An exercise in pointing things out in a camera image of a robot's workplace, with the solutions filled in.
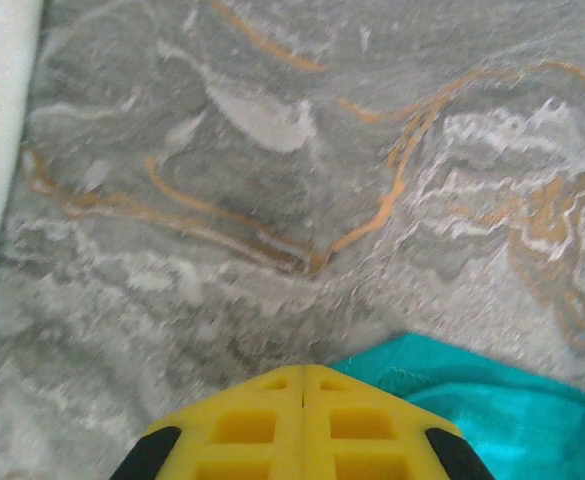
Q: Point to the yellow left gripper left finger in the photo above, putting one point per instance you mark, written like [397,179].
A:
[252,435]

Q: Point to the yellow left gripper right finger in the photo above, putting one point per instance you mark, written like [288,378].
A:
[357,435]

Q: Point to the teal t-shirt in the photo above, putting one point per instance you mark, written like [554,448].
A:
[522,425]

